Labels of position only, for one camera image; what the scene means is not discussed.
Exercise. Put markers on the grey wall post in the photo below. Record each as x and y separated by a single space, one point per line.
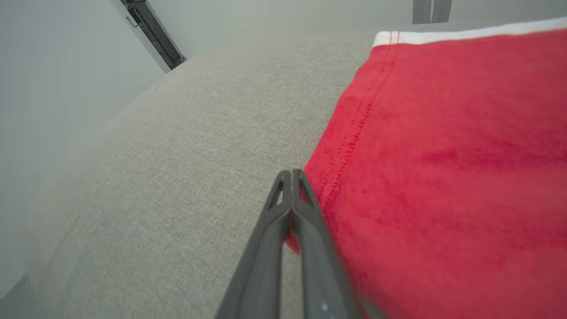
432 11

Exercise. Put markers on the dark grey wall base rail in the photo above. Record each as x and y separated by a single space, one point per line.
155 33

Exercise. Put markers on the red and white shorts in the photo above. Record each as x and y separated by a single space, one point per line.
443 168

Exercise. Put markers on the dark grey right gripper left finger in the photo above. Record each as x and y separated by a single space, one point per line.
261 266

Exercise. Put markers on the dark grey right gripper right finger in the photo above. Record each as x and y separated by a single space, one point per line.
321 274

